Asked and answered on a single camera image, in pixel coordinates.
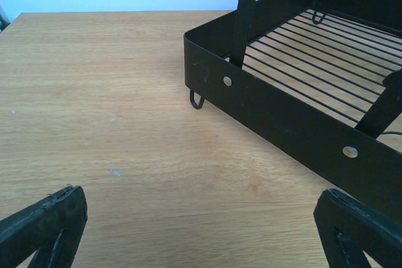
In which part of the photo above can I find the black wire dish rack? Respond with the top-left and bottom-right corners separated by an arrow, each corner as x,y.
183,0 -> 401,220

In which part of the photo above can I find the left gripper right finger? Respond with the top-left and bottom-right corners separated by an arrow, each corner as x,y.
313,188 -> 401,267

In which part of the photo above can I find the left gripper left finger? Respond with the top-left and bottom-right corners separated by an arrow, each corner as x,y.
1,186 -> 88,267

